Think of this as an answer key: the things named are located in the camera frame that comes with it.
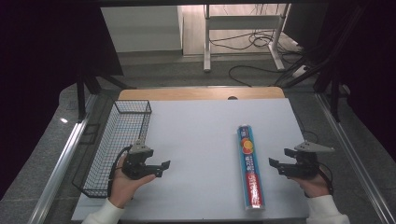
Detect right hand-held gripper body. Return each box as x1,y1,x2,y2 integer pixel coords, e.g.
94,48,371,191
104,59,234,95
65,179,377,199
292,140,335,181

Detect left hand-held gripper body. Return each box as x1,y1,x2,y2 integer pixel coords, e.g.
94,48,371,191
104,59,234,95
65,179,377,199
120,138,155,181

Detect blue and red wrap roll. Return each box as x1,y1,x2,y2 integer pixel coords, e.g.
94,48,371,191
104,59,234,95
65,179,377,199
236,124,266,211

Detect black wire basket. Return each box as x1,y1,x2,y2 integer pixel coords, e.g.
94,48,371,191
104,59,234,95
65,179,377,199
72,99,153,199

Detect person's right hand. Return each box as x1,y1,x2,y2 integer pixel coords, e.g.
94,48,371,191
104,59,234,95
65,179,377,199
290,169,332,199

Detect person's left hand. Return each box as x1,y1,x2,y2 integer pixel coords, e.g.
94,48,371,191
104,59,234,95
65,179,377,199
107,154,157,209

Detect white table board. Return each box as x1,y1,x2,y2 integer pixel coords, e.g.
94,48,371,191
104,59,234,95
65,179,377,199
71,98,310,222

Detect black metal stand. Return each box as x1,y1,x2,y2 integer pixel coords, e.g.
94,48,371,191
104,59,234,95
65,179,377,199
274,6,370,123
76,69,136,123

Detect wooden table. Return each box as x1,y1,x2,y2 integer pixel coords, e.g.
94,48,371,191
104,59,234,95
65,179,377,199
118,86,286,102

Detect white power strip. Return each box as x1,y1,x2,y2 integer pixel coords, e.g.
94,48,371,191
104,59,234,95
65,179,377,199
292,64,309,78

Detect white cabinet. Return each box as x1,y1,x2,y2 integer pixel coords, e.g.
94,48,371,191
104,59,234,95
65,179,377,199
100,6,185,54

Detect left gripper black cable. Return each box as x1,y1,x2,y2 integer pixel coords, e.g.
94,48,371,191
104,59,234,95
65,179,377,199
107,146,132,198

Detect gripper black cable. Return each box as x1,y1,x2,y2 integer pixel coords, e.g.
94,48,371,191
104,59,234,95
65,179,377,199
107,146,132,198
317,161,334,199

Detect thin black table cable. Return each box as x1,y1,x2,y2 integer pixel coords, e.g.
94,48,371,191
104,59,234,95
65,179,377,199
295,113,320,145

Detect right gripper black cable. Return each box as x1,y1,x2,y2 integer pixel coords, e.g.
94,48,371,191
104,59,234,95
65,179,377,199
317,161,334,199

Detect aluminium rail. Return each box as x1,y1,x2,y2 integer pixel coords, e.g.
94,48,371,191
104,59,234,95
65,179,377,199
27,92,101,224
314,92,396,224

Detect long black floor cable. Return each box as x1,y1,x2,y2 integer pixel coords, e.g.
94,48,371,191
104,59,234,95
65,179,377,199
228,64,283,88

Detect tangled black floor cables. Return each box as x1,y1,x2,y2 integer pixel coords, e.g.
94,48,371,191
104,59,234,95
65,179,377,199
208,29,304,53

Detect white metal desk frame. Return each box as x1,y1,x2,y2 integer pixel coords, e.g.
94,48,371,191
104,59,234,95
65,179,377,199
204,3,292,73

